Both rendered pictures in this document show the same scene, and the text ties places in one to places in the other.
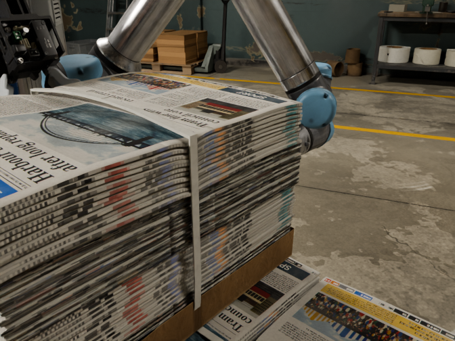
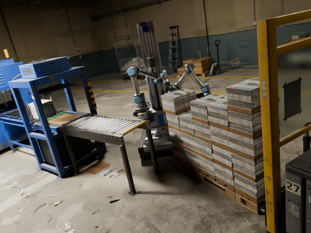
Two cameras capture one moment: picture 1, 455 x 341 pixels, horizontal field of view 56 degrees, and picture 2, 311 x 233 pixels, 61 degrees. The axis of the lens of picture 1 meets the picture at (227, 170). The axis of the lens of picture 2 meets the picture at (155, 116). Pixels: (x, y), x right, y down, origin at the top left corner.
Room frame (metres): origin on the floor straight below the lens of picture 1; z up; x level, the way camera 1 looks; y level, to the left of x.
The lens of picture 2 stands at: (-2.86, -0.68, 1.92)
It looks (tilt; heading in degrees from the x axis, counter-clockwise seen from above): 18 degrees down; 20
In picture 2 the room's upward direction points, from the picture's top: 11 degrees counter-clockwise
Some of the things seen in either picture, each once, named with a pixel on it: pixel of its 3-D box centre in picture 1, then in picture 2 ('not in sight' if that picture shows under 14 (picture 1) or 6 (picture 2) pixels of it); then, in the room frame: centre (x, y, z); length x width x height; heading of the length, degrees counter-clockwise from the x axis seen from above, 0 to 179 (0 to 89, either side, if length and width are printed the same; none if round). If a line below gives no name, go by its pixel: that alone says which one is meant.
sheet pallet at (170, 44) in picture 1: (168, 50); (195, 67); (6.94, 0.94, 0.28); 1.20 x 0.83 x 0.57; 68
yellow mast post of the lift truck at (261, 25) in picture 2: not in sight; (270, 139); (-0.89, -0.86, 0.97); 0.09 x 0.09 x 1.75; 48
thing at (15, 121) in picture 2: not in sight; (30, 116); (0.99, 3.23, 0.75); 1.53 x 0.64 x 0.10; 68
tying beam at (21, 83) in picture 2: not in sight; (48, 76); (0.57, 2.18, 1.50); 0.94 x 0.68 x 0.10; 158
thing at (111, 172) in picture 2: not in sight; (111, 171); (0.20, 1.28, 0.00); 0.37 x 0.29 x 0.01; 68
